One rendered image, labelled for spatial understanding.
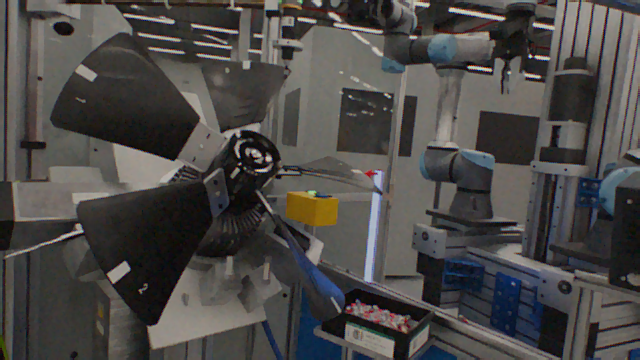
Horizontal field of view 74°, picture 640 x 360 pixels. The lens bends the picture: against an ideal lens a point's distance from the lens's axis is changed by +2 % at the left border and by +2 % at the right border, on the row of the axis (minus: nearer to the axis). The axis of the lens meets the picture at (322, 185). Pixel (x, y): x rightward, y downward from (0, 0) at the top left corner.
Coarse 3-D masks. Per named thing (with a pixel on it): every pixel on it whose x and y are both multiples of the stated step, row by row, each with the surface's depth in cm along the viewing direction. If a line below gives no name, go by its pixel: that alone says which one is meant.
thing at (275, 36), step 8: (272, 0) 91; (272, 8) 91; (280, 8) 93; (272, 16) 91; (280, 16) 92; (272, 24) 92; (280, 24) 92; (272, 32) 92; (280, 32) 93; (272, 40) 92; (280, 40) 89; (288, 40) 89; (280, 48) 93; (296, 48) 92
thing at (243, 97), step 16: (224, 64) 108; (240, 64) 108; (256, 64) 108; (272, 64) 109; (208, 80) 105; (224, 80) 105; (240, 80) 104; (256, 80) 104; (272, 80) 105; (224, 96) 102; (240, 96) 101; (256, 96) 100; (272, 96) 100; (224, 112) 99; (240, 112) 98; (256, 112) 97; (224, 128) 97
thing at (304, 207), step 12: (288, 192) 145; (300, 192) 147; (288, 204) 144; (300, 204) 139; (312, 204) 135; (324, 204) 136; (336, 204) 139; (288, 216) 144; (300, 216) 139; (312, 216) 135; (324, 216) 137; (336, 216) 140
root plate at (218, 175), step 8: (208, 176) 79; (216, 176) 81; (208, 184) 79; (224, 184) 84; (208, 192) 79; (224, 192) 84; (216, 200) 82; (224, 200) 85; (216, 208) 83; (224, 208) 85; (216, 216) 83
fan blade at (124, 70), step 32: (96, 64) 79; (128, 64) 81; (64, 96) 77; (96, 96) 79; (128, 96) 80; (160, 96) 82; (64, 128) 77; (96, 128) 79; (128, 128) 81; (160, 128) 83; (192, 128) 84
